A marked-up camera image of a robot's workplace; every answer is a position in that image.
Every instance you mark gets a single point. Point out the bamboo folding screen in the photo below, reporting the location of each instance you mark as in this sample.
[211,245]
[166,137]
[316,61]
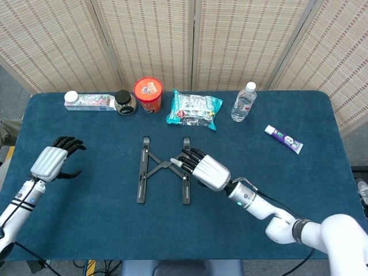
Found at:
[143,43]

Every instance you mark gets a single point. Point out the black floor bar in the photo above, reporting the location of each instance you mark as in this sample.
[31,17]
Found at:
[360,169]

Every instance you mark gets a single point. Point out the white milk carton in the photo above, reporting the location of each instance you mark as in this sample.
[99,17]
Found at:
[92,105]

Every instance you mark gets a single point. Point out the black folding laptop stand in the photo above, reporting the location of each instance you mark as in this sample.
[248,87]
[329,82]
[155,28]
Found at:
[143,172]

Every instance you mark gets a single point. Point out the clear plastic water bottle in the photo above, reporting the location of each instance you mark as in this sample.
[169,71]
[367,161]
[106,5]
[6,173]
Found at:
[243,106]

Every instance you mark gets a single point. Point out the teal snack bag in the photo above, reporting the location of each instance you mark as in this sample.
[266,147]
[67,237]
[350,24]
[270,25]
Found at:
[189,106]

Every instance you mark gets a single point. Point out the purple toothpaste tube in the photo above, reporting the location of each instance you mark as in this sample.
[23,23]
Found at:
[287,141]

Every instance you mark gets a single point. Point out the red instant noodle cup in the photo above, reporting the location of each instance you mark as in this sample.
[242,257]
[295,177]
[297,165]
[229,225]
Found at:
[148,89]

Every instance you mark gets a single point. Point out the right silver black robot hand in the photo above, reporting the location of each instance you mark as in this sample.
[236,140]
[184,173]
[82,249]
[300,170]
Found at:
[211,172]

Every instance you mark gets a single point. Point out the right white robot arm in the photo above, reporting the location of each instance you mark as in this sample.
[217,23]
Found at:
[258,204]

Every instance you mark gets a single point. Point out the blue felt table cover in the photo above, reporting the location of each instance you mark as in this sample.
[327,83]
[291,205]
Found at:
[100,215]

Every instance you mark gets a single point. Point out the glass jar with black lid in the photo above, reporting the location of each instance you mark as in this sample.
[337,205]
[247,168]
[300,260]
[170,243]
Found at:
[125,107]

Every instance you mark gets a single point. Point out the dark green floor object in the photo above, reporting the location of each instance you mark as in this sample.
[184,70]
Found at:
[37,266]

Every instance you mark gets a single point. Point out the grey sneaker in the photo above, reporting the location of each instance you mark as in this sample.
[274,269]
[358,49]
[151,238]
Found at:
[363,189]

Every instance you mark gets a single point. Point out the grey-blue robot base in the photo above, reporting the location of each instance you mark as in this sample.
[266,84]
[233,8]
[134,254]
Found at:
[184,268]

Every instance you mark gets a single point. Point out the olive green fabric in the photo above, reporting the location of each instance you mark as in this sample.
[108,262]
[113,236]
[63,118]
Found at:
[8,132]

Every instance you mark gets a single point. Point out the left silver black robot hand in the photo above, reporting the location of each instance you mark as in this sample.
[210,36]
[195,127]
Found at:
[49,162]

